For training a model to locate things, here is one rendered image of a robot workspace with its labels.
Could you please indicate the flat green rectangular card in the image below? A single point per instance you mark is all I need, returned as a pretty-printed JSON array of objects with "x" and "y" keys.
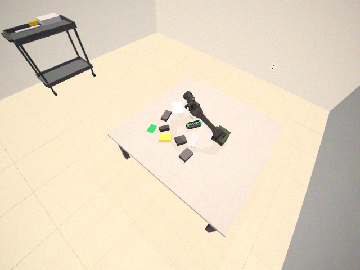
[{"x": 151, "y": 128}]

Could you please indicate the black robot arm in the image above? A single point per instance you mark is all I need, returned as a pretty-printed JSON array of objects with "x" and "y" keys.
[{"x": 218, "y": 133}]

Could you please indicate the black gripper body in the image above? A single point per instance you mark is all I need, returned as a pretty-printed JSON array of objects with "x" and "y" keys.
[{"x": 192, "y": 107}]

